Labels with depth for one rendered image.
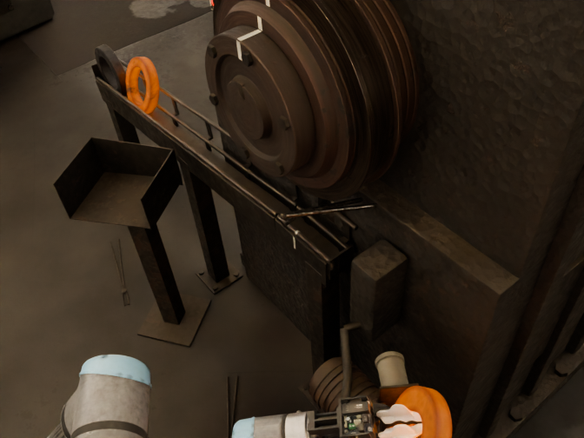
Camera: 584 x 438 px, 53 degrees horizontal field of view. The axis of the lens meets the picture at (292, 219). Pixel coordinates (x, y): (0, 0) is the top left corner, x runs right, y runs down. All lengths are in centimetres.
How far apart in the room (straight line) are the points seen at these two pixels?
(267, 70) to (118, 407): 58
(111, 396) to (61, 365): 123
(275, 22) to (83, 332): 153
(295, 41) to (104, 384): 63
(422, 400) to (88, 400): 57
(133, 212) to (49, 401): 76
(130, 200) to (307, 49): 91
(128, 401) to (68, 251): 159
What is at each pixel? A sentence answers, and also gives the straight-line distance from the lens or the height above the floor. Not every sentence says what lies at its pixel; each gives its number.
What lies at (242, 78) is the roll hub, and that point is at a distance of 108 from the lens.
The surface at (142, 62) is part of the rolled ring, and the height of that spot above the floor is 75.
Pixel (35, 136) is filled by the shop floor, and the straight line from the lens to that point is 321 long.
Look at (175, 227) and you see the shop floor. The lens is 248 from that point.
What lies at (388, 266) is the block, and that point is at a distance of 123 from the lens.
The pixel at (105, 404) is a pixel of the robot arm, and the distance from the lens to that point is 100.
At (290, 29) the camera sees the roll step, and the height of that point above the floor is 127.
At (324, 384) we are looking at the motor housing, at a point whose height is 52.
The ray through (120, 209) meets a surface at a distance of 173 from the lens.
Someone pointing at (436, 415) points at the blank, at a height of 78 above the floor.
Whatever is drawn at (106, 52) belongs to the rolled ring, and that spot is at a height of 73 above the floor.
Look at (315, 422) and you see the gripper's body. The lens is 113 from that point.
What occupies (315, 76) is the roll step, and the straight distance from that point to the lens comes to 98.
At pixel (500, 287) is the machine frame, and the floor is 87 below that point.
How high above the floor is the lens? 176
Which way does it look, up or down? 46 degrees down
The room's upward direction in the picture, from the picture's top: 5 degrees counter-clockwise
